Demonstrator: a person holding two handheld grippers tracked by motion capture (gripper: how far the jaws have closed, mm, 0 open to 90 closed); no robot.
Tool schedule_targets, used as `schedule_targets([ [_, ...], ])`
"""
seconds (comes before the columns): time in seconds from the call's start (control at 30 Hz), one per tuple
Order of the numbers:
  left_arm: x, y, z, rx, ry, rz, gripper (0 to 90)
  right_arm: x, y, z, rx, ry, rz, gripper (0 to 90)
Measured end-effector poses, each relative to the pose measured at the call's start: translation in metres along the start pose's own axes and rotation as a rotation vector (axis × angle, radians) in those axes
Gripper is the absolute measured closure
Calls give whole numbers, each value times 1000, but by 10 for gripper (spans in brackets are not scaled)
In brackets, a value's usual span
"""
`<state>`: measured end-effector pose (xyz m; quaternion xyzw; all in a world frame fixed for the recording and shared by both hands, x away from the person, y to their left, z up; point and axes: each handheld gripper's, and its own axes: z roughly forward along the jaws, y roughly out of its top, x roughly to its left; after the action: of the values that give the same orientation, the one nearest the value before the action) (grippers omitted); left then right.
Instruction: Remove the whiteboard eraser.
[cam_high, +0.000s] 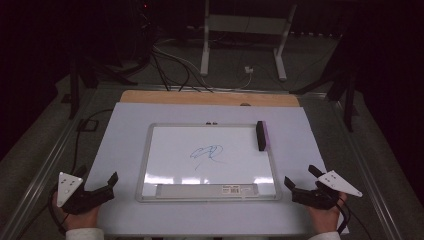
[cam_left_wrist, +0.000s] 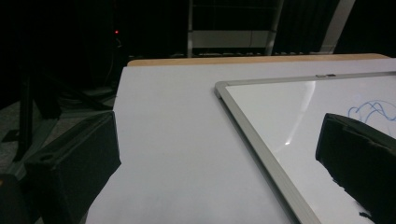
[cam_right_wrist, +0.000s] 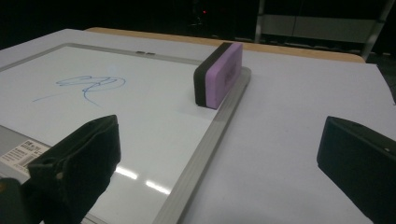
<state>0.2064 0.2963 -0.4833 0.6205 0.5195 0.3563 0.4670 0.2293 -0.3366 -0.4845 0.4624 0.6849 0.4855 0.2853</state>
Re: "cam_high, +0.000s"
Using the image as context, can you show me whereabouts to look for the large white table sheet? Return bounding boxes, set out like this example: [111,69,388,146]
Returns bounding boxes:
[84,101,350,237]

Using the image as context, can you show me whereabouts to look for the white cable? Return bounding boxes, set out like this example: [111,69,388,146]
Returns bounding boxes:
[152,44,253,91]

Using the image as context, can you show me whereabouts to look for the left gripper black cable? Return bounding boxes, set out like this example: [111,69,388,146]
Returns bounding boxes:
[14,108,115,240]

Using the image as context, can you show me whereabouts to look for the black floor cables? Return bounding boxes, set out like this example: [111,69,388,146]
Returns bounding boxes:
[150,49,215,93]

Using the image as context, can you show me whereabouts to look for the person's white sleeve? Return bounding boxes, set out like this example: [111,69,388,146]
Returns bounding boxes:
[65,227,105,240]
[308,231,342,240]

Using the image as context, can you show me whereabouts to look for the silver framed whiteboard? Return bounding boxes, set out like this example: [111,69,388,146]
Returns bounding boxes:
[134,122,282,204]

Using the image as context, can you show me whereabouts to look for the person's right white sleeve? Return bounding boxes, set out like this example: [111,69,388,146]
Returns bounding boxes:
[308,231,342,240]

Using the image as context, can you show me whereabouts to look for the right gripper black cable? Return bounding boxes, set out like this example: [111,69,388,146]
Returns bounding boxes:
[335,196,374,240]

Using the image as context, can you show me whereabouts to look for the person's right hand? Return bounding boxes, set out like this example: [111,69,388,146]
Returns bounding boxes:
[305,192,349,235]

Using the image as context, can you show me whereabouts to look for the dark equipment rack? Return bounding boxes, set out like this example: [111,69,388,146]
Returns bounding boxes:
[131,0,158,66]

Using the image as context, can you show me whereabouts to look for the white metal stand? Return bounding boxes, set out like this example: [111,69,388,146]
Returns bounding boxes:
[199,0,299,82]

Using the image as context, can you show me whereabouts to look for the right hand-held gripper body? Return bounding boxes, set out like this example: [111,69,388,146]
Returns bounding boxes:
[292,169,364,211]

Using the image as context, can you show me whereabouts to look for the aluminium frame rail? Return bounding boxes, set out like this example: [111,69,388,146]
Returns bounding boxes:
[328,99,406,240]
[96,83,329,98]
[0,88,98,240]

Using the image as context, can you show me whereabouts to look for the black tripod stand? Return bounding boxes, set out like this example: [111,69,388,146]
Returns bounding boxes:
[67,55,138,120]
[289,64,360,133]

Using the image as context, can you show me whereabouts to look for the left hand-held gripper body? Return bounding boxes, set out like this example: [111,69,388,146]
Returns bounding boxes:
[56,171,116,215]

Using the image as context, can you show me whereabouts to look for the person's left white sleeve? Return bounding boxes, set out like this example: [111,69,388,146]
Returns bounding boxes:
[65,227,105,240]

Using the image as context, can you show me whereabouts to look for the black and purple whiteboard eraser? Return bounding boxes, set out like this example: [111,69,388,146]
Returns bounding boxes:
[255,120,269,152]

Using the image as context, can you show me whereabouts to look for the person's left hand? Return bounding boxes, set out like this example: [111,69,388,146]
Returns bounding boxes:
[51,191,101,232]

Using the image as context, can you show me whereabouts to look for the power strip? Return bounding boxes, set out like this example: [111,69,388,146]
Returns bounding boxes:
[289,31,344,39]

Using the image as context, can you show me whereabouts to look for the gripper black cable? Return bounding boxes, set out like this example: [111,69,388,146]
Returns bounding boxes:
[14,108,115,240]
[335,196,374,240]

